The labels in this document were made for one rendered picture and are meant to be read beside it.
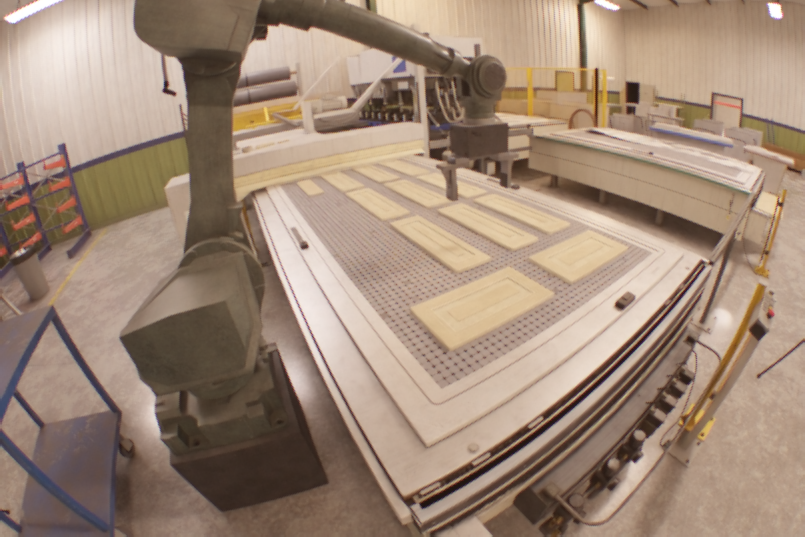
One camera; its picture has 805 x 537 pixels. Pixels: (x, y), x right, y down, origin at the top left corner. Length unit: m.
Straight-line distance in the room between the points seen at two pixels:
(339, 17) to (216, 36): 0.42
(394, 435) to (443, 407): 0.15
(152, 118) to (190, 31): 6.87
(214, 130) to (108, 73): 6.94
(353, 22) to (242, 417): 1.44
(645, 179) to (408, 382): 4.08
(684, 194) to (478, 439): 3.96
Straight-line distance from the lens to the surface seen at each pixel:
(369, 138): 3.68
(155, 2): 1.05
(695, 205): 4.48
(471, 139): 1.41
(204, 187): 1.34
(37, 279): 6.01
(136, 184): 8.03
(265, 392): 1.44
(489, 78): 1.40
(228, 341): 1.12
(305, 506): 1.86
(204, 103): 1.32
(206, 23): 1.00
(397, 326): 1.23
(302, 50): 7.92
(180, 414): 1.51
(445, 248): 1.67
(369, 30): 1.23
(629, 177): 4.76
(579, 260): 1.65
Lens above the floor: 1.66
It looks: 25 degrees down
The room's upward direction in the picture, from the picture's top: 5 degrees counter-clockwise
